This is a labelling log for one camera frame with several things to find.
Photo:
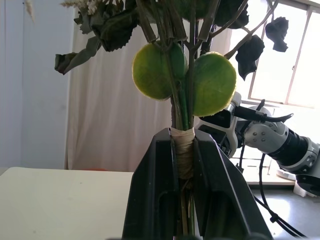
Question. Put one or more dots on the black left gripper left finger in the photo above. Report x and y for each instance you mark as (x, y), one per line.
(147, 190)

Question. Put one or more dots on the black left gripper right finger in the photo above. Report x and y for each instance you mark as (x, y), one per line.
(220, 190)

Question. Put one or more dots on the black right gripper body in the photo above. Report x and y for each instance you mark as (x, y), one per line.
(220, 140)

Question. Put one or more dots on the green leafy flower bouquet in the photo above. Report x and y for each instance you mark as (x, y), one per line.
(188, 82)

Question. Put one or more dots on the white round base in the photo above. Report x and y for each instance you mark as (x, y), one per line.
(285, 174)

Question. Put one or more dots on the white curtain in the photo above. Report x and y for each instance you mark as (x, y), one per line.
(105, 112)

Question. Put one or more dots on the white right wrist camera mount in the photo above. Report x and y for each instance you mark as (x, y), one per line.
(236, 141)

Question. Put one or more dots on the white window frame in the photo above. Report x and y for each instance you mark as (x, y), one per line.
(255, 82)

